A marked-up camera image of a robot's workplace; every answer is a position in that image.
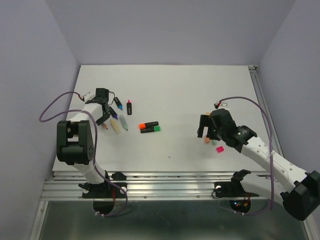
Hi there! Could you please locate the black highlighter purple tip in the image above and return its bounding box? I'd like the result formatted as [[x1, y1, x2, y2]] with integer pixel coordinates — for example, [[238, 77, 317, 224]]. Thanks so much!
[[109, 106, 118, 120]]

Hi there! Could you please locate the pastel yellow highlighter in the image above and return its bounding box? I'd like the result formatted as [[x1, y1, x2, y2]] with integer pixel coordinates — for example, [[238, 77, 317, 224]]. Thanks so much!
[[110, 119, 121, 136]]

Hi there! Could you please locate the black highlighter blue tip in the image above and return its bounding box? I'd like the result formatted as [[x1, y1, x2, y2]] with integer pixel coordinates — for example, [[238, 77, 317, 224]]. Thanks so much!
[[113, 97, 123, 110]]

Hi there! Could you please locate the pastel orange pen cap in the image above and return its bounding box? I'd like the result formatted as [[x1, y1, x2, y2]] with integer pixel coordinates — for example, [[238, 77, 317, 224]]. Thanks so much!
[[204, 136, 210, 144]]

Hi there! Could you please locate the pastel green highlighter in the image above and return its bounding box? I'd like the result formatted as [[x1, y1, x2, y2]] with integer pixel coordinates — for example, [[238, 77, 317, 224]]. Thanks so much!
[[118, 114, 129, 131]]

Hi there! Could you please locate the pink pen cap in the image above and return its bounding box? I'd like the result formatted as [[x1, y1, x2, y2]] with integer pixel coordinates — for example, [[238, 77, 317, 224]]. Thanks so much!
[[216, 146, 225, 153]]

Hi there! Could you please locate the black highlighter pink tip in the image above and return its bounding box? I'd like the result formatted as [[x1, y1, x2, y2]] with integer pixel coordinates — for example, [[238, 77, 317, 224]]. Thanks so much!
[[126, 100, 132, 116]]

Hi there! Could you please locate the black highlighter orange cap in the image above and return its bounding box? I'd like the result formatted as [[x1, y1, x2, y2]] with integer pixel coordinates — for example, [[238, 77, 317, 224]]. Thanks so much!
[[138, 121, 159, 130]]

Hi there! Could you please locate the black highlighter green cap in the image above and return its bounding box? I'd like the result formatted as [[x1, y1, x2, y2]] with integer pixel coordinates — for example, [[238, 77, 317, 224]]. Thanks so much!
[[140, 125, 161, 134]]

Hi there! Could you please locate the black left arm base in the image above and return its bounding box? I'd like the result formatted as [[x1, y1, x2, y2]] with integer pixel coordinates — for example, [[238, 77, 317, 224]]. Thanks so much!
[[78, 172, 127, 199]]

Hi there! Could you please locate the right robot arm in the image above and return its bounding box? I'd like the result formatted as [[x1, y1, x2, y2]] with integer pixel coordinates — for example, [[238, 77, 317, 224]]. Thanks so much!
[[197, 108, 320, 221]]

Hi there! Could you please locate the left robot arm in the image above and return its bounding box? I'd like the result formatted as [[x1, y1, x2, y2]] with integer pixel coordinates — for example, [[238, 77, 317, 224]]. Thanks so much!
[[56, 88, 111, 197]]

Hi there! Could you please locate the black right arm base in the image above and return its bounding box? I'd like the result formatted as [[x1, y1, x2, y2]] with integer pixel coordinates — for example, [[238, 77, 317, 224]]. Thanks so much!
[[211, 181, 260, 199]]

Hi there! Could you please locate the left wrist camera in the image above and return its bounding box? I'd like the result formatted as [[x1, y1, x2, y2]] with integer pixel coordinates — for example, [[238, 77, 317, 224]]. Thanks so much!
[[83, 91, 95, 103]]

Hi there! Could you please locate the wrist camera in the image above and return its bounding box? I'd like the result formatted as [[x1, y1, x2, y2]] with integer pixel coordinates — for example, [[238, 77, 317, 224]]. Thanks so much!
[[214, 101, 230, 111], [83, 91, 95, 103]]

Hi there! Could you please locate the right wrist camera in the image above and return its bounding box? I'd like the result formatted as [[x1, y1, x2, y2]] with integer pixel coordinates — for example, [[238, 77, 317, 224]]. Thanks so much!
[[214, 101, 230, 111]]

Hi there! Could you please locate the aluminium right side rail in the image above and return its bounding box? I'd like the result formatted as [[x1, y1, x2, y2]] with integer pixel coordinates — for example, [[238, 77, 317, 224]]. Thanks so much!
[[248, 65, 284, 157]]

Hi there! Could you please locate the aluminium rail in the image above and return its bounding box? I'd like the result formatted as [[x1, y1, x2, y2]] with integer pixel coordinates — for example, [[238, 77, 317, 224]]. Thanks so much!
[[248, 65, 284, 157], [41, 171, 276, 202]]

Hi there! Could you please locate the aluminium front rail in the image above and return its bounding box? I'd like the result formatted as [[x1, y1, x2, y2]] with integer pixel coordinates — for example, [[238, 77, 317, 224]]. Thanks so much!
[[41, 171, 276, 202]]

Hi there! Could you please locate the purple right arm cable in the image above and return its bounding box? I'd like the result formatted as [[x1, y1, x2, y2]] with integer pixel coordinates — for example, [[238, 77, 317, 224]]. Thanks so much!
[[214, 96, 275, 216]]

